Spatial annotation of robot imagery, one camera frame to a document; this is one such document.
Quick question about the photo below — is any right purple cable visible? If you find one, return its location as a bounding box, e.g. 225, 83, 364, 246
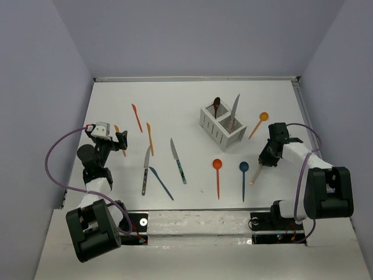
287, 122, 323, 243

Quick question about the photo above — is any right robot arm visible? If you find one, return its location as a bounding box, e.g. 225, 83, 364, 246
258, 122, 354, 229

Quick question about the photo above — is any steel knife grey handle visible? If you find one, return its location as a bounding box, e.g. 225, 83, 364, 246
142, 146, 151, 196

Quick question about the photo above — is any white foam front block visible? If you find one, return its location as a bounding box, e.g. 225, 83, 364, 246
147, 210, 251, 236

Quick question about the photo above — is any yellow-orange plastic spoon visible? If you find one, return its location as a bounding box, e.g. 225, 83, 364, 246
248, 112, 269, 139

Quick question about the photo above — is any dark brown spoon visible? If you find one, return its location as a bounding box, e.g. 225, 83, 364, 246
213, 97, 221, 119

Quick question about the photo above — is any red-orange plastic knife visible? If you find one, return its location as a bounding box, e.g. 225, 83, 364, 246
131, 103, 143, 133

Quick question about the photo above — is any steel knife pink handle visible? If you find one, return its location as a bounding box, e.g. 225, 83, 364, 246
228, 94, 240, 134

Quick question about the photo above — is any steel knife teal handle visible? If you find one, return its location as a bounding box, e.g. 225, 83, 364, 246
170, 138, 187, 184

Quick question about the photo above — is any red-orange plastic spoon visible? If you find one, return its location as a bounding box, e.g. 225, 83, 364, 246
212, 159, 222, 199

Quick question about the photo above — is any purple cable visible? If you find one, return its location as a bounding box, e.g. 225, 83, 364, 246
44, 125, 143, 243
287, 122, 323, 243

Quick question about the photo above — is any aluminium table frame rail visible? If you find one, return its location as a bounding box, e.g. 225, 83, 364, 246
93, 76, 298, 82

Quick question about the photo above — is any blue plastic spoon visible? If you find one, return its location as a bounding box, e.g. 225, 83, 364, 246
239, 162, 249, 202

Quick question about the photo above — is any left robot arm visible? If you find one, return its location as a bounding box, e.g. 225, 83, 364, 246
66, 131, 130, 263

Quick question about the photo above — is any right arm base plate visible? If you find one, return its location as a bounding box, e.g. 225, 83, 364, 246
248, 212, 307, 244

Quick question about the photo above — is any beige plastic spoon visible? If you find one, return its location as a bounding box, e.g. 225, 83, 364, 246
249, 164, 262, 186

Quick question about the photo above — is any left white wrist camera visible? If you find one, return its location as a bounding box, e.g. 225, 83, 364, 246
91, 122, 110, 139

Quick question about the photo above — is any orange plastic knife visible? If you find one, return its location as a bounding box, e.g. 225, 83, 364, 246
146, 122, 154, 156
114, 125, 126, 157

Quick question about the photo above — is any blue plastic knife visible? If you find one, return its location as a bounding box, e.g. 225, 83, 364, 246
149, 166, 174, 201

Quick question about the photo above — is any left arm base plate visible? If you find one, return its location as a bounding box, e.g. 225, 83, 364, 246
120, 211, 149, 246

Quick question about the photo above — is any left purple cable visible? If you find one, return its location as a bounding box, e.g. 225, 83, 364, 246
44, 125, 143, 243

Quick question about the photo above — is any white two-compartment utensil holder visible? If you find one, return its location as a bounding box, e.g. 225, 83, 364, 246
199, 101, 247, 152

